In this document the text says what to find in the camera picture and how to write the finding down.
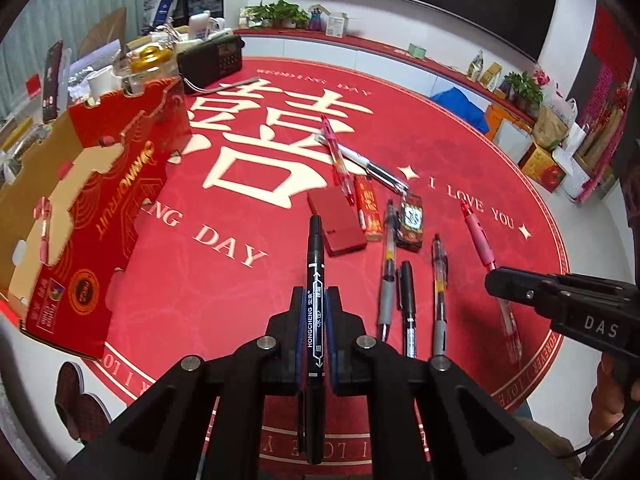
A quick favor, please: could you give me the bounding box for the black wall screen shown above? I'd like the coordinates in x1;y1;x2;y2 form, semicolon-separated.
290;0;563;63

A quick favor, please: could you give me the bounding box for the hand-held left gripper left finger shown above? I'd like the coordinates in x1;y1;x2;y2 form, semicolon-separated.
60;286;307;480

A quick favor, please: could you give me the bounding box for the red gel pen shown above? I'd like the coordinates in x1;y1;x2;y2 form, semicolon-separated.
320;115;357;206

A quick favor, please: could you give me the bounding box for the blue bag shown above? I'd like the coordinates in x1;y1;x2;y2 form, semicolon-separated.
431;86;491;133

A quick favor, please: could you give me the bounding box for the green leafy plant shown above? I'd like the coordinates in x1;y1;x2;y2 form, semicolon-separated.
240;0;311;30

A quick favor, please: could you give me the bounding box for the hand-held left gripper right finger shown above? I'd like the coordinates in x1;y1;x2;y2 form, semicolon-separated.
325;286;571;480

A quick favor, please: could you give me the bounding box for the dark printed small box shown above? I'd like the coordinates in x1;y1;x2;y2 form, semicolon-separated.
395;202;425;251

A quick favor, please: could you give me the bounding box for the dark red patterned slipper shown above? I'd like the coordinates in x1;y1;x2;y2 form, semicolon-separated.
75;392;113;443
52;360;85;436

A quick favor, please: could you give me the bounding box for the yellow snack packet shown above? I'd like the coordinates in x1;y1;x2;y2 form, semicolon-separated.
480;62;502;91

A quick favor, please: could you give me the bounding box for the white plastic bag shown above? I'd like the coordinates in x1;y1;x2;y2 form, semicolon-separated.
542;87;578;126

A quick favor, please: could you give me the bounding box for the black radio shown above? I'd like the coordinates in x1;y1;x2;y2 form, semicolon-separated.
176;35;262;96

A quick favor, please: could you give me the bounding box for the pink pen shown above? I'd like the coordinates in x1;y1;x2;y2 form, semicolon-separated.
35;199;53;266
459;197;523;361

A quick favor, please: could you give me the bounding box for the black cable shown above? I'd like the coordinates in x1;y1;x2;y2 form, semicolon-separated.
560;417;626;461

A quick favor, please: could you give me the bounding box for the white cup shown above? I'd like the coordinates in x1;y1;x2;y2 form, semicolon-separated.
87;67;123;98

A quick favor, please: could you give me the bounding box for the brown paper bag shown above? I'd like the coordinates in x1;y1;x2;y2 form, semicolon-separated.
532;105;571;148

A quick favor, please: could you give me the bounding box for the clear gel pen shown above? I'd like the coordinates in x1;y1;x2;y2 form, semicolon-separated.
431;233;450;357

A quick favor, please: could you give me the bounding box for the grey grip gel pen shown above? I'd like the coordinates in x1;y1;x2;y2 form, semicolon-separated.
376;199;401;342

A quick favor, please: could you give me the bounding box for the red cardboard box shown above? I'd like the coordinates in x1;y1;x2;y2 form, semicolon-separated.
0;77;193;361

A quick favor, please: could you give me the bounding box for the black and silver pen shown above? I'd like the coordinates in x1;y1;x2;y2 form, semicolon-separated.
336;144;410;193

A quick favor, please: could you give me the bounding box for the red case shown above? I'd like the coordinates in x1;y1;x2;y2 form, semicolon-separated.
307;189;368;257

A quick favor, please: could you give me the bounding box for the orange box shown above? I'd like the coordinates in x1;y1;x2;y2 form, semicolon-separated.
484;104;523;141

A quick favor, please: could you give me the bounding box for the round red printed mat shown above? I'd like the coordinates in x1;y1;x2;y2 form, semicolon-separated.
20;57;571;480

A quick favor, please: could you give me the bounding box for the potted plant with pink flowers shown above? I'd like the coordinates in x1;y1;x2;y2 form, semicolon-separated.
502;70;548;111

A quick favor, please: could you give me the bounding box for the black marker pen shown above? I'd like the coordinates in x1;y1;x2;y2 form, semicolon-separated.
306;215;327;465

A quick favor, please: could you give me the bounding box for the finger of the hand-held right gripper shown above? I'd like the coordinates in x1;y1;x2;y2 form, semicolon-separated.
485;266;640;318

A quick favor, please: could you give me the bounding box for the red and gold gift box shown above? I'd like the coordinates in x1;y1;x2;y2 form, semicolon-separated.
517;142;568;193

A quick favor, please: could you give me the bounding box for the slim black pen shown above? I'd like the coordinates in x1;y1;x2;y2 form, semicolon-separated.
397;260;418;358

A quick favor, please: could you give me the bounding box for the red lighter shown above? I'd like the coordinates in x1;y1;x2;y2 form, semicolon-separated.
354;176;383;242

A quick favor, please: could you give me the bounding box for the person's right hand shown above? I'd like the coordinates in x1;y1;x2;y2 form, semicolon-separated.
589;352;627;438

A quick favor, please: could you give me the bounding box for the red wall decoration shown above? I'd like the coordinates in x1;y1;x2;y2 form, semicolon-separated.
590;5;640;76

